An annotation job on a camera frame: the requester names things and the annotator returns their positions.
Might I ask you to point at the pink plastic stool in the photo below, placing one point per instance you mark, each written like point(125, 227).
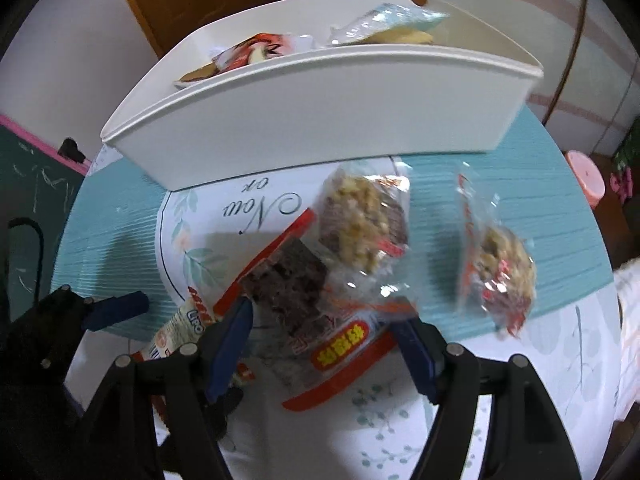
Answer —
point(587, 177)

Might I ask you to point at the light blue snack packet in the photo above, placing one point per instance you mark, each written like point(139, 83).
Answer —
point(395, 17)

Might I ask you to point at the white checked cloth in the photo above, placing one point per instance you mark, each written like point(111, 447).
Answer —
point(631, 310)

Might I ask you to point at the brown cookie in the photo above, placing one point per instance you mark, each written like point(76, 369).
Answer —
point(197, 74)

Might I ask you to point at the red-edged brownie packet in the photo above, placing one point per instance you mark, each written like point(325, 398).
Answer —
point(290, 280)

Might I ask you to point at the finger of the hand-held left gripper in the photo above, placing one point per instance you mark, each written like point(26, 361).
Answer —
point(120, 307)

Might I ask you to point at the black clip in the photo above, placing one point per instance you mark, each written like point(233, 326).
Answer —
point(70, 149)

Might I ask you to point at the white plastic bin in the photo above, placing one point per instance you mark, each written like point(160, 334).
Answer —
point(320, 110)

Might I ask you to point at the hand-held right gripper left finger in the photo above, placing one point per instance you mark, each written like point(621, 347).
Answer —
point(222, 360)

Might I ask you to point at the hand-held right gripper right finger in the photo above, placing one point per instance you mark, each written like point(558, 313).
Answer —
point(417, 357)

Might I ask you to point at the green chalkboard pink frame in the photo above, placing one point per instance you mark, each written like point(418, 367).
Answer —
point(30, 185)

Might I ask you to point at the yellow snack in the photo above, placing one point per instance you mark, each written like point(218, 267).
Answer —
point(400, 37)

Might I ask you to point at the clear nut cluster packet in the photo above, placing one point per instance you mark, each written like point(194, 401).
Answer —
point(500, 265)
point(360, 220)

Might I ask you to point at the potted flower plant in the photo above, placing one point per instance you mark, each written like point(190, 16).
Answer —
point(625, 165)

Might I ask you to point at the red orange snack packet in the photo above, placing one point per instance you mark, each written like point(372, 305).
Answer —
point(260, 47)

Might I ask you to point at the white orange snack packet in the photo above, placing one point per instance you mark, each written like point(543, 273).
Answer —
point(172, 332)

